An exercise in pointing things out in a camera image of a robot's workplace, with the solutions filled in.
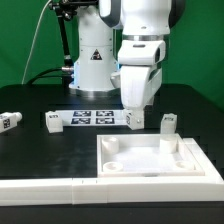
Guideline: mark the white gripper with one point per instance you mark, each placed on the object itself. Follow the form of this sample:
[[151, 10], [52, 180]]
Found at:
[[138, 86]]

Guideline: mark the white square tabletop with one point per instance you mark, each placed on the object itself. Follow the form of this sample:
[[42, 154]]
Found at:
[[145, 155]]

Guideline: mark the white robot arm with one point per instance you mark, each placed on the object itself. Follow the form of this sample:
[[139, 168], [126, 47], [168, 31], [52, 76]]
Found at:
[[102, 29]]

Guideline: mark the sheet with fiducial markers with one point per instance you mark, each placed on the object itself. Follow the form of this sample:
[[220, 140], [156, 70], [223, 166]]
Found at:
[[92, 117]]

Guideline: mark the white L-shaped fence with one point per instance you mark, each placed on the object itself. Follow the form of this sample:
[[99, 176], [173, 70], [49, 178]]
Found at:
[[209, 187]]

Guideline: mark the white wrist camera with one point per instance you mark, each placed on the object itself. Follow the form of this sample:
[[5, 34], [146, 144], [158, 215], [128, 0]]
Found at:
[[141, 53]]

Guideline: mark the black camera stand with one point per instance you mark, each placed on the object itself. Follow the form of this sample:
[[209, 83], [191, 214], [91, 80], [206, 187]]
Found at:
[[65, 10]]

